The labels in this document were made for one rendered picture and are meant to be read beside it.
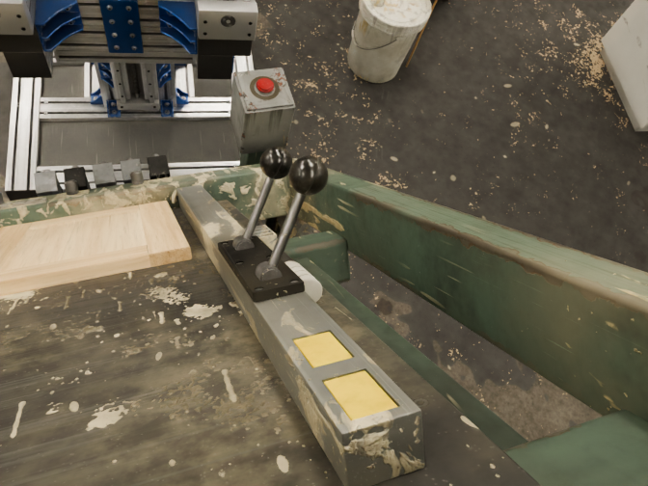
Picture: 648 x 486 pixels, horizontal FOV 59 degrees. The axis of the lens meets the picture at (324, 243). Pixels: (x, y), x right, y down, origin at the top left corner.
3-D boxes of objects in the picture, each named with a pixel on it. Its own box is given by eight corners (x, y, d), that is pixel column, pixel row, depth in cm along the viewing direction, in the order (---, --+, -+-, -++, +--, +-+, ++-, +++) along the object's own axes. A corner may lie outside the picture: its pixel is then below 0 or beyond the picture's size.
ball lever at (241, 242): (251, 256, 69) (292, 151, 68) (258, 263, 66) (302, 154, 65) (222, 246, 68) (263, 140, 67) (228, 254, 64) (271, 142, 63)
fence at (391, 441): (203, 202, 121) (201, 184, 120) (425, 468, 34) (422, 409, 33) (179, 206, 120) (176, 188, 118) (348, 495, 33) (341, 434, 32)
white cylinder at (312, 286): (324, 302, 61) (302, 281, 68) (321, 276, 60) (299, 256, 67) (297, 309, 60) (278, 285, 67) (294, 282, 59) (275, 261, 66)
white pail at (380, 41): (399, 39, 276) (435, -46, 235) (413, 88, 265) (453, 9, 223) (337, 37, 269) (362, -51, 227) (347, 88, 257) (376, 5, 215)
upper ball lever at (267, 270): (277, 284, 58) (326, 162, 57) (286, 297, 55) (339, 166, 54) (242, 274, 57) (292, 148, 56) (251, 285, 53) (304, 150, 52)
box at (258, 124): (274, 113, 151) (283, 65, 135) (285, 150, 146) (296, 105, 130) (229, 118, 147) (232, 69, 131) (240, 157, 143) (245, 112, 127)
